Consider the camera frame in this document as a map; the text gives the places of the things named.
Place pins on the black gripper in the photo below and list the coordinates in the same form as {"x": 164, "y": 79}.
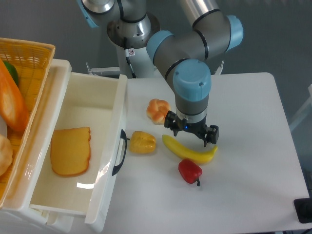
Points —
{"x": 195, "y": 124}

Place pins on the white drawer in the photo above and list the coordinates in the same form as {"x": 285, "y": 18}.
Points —
{"x": 98, "y": 103}

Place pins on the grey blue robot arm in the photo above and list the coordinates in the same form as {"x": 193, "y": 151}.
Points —
{"x": 179, "y": 60}

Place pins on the white drawer cabinet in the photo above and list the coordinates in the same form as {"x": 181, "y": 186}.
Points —
{"x": 16, "y": 216}

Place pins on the yellow banana toy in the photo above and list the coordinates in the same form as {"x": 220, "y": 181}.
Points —
{"x": 185, "y": 153}

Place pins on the knotted bread bun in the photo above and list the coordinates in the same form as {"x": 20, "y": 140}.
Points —
{"x": 157, "y": 110}

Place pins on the red bell pepper toy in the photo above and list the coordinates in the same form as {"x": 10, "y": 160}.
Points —
{"x": 190, "y": 171}

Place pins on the yellow bell pepper toy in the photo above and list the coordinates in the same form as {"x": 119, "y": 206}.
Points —
{"x": 142, "y": 142}

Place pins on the toast bread slice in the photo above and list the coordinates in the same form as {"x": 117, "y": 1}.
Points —
{"x": 70, "y": 151}

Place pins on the black device at edge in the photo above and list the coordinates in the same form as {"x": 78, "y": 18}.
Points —
{"x": 303, "y": 207}

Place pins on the yellow woven basket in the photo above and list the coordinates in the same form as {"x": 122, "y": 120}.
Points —
{"x": 32, "y": 61}

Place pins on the orange baguette bread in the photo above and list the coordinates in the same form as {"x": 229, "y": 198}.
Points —
{"x": 13, "y": 107}

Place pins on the round bread roll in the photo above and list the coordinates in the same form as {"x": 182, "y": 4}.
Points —
{"x": 6, "y": 154}

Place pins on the green pepper toy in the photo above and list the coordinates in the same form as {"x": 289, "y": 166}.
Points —
{"x": 13, "y": 72}

